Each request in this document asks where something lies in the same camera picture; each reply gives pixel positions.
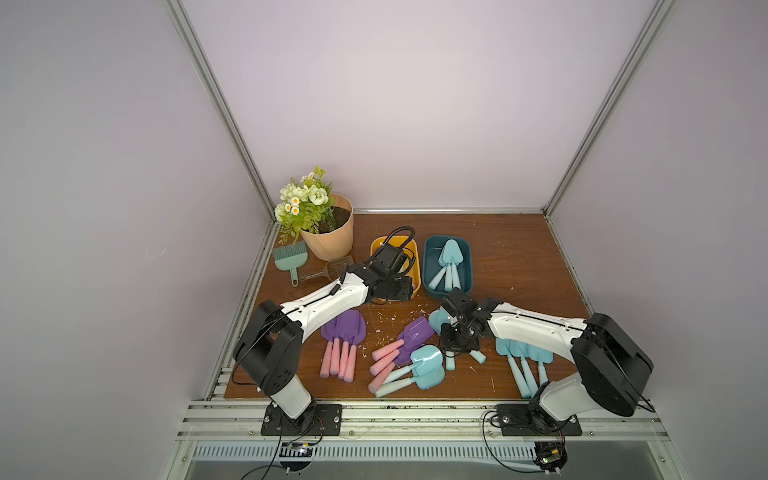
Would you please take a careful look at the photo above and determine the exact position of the teal round shovel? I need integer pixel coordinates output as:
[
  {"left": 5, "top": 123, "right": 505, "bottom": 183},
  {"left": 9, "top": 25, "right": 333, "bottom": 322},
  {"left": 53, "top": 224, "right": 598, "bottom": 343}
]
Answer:
[{"left": 428, "top": 249, "right": 463, "bottom": 292}]

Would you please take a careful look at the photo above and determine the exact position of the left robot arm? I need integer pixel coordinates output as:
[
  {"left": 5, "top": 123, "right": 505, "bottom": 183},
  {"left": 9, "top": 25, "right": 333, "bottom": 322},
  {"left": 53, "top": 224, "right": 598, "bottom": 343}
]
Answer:
[{"left": 233, "top": 244, "right": 415, "bottom": 424}]

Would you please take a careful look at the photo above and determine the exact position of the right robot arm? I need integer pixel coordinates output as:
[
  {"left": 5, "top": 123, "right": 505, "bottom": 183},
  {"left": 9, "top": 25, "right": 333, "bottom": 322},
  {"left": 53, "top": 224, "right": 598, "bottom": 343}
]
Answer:
[{"left": 441, "top": 288, "right": 654, "bottom": 434}]

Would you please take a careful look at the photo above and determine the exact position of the yellow storage box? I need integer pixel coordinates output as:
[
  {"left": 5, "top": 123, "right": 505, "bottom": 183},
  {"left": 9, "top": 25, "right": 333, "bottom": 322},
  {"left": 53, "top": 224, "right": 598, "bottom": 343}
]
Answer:
[{"left": 370, "top": 235, "right": 422, "bottom": 299}]

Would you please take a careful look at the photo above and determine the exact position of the dark teal storage box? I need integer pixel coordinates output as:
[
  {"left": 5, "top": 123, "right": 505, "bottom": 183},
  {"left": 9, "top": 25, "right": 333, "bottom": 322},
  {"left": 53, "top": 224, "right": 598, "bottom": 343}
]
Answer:
[{"left": 422, "top": 235, "right": 473, "bottom": 300}]

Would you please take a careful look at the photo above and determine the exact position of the purple square shovel right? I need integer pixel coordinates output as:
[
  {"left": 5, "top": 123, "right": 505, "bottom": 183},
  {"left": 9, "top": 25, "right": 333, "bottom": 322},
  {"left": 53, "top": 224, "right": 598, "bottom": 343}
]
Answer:
[{"left": 372, "top": 316, "right": 435, "bottom": 365}]

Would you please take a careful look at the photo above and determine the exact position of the beige flower pot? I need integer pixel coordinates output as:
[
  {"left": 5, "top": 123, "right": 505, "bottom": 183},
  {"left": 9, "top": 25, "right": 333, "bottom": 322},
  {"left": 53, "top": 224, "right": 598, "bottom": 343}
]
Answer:
[{"left": 301, "top": 193, "right": 354, "bottom": 261}]

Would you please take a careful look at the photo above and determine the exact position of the purple shovel lowest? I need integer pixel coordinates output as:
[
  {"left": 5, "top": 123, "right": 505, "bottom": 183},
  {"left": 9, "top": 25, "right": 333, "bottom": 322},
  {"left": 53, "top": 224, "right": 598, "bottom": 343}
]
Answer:
[{"left": 368, "top": 350, "right": 414, "bottom": 394}]

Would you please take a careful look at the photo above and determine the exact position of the green small brush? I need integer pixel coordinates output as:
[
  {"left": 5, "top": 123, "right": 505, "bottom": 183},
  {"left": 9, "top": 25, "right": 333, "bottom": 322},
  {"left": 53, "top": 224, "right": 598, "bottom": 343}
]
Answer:
[{"left": 273, "top": 241, "right": 308, "bottom": 287}]

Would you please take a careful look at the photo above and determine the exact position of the artificial flower plant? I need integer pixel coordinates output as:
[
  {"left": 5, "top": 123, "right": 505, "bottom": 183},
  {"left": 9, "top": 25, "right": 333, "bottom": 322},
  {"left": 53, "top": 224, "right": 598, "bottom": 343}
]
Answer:
[{"left": 274, "top": 166, "right": 340, "bottom": 244}]

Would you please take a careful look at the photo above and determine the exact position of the purple shovel far left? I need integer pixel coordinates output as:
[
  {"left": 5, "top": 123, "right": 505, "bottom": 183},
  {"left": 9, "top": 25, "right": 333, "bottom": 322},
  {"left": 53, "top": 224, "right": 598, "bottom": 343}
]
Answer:
[{"left": 319, "top": 318, "right": 341, "bottom": 378}]

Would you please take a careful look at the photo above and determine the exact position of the right circuit board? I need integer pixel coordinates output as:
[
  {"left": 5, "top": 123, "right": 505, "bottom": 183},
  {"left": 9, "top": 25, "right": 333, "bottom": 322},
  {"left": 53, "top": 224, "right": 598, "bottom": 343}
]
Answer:
[{"left": 533, "top": 442, "right": 568, "bottom": 476}]

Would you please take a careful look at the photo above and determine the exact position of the circuit board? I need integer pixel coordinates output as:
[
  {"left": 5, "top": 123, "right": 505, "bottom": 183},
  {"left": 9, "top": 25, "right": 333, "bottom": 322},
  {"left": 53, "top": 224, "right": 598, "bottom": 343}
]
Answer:
[
  {"left": 533, "top": 442, "right": 568, "bottom": 476},
  {"left": 277, "top": 442, "right": 314, "bottom": 475}
]

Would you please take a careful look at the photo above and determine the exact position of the left circuit board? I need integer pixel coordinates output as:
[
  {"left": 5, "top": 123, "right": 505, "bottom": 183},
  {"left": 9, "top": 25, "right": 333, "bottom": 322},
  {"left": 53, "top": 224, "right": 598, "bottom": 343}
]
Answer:
[{"left": 277, "top": 442, "right": 314, "bottom": 475}]

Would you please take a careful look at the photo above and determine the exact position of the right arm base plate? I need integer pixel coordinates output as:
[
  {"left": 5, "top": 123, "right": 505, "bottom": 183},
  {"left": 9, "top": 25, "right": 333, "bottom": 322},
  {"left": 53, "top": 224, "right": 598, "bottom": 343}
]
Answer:
[{"left": 496, "top": 403, "right": 583, "bottom": 437}]

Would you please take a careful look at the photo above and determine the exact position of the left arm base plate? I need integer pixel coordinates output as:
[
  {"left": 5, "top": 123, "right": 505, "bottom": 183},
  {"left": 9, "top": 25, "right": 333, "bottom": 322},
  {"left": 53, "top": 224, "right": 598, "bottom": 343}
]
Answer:
[{"left": 260, "top": 402, "right": 342, "bottom": 438}]

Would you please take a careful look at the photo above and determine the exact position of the aluminium front rail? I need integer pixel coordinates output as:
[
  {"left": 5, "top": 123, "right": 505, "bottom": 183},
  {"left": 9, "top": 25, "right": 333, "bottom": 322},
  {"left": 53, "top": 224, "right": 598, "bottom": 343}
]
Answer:
[{"left": 176, "top": 400, "right": 669, "bottom": 441}]

